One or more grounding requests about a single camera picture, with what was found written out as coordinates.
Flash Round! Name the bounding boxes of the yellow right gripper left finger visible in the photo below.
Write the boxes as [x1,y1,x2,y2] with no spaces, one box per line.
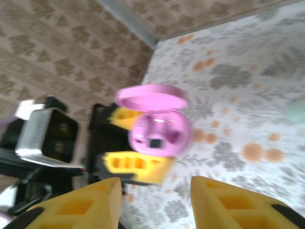
[9,177,123,229]

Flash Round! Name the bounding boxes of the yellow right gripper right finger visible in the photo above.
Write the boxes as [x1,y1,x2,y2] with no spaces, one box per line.
[191,176,305,229]

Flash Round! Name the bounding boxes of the pink earbud charging case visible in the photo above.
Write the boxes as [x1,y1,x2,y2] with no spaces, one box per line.
[115,83,192,158]

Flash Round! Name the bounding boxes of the mint green earbud charging case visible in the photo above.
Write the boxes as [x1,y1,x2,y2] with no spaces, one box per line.
[285,99,305,126]

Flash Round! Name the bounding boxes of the floral printed tablecloth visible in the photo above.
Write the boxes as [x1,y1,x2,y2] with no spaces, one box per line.
[121,0,305,229]

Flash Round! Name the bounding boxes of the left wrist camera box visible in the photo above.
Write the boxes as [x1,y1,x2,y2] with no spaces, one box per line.
[14,100,80,167]

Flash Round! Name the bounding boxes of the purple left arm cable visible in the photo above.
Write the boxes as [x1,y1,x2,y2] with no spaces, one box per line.
[0,114,22,225]

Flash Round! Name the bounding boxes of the aluminium corner post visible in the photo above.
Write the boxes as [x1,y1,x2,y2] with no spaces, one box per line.
[96,0,159,50]

